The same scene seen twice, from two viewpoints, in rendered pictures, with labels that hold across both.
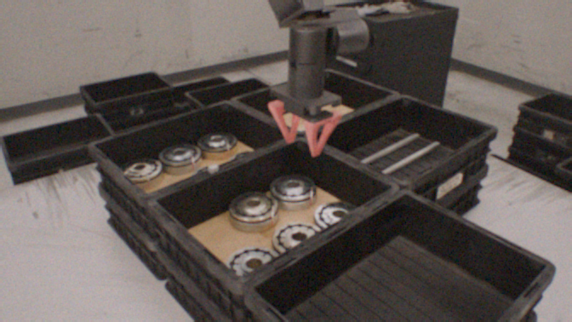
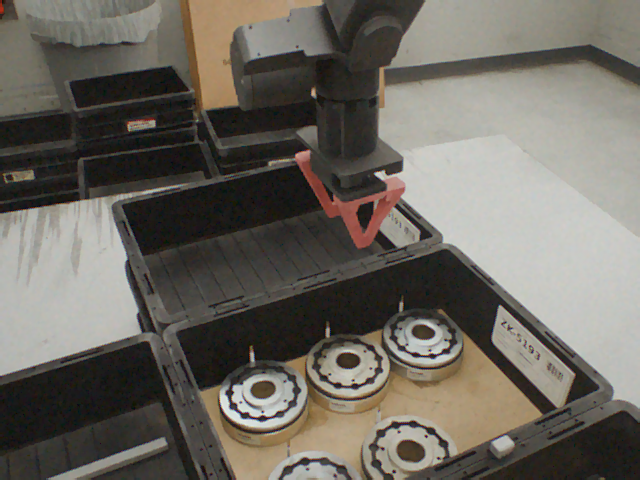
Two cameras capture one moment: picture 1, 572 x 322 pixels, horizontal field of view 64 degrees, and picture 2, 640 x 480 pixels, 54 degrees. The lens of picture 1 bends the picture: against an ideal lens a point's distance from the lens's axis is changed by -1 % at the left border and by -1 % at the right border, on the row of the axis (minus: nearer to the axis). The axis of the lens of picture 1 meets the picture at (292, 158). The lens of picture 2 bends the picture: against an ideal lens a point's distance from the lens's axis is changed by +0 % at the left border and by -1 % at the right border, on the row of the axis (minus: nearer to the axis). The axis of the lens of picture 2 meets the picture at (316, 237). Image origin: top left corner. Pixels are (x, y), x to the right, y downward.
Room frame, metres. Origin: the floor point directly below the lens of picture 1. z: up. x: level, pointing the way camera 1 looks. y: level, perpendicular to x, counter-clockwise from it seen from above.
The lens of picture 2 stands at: (1.22, 0.10, 1.42)
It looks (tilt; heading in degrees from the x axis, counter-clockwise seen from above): 35 degrees down; 196
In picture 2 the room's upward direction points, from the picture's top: straight up
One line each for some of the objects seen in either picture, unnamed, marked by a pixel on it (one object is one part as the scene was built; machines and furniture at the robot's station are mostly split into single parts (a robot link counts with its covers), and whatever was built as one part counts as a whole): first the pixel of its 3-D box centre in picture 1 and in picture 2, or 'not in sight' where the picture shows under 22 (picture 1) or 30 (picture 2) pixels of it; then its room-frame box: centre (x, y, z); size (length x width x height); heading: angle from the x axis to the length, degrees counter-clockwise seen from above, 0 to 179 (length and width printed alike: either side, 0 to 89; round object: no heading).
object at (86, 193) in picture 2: not in sight; (154, 216); (-0.27, -0.87, 0.31); 0.40 x 0.30 x 0.34; 125
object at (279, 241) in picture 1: (299, 238); (347, 364); (0.69, -0.01, 0.86); 0.10 x 0.10 x 0.01
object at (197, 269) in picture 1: (277, 220); (374, 398); (0.74, 0.03, 0.87); 0.40 x 0.30 x 0.11; 132
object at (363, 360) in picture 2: (299, 237); (347, 361); (0.69, -0.01, 0.86); 0.05 x 0.05 x 0.01
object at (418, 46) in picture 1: (383, 84); not in sight; (2.60, -0.53, 0.45); 0.60 x 0.45 x 0.90; 125
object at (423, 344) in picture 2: (254, 264); (423, 333); (0.62, 0.07, 0.86); 0.05 x 0.05 x 0.01
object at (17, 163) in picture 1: (71, 185); not in sight; (1.64, 0.93, 0.37); 0.40 x 0.30 x 0.45; 125
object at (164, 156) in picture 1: (180, 154); not in sight; (1.02, 0.28, 0.86); 0.10 x 0.10 x 0.01
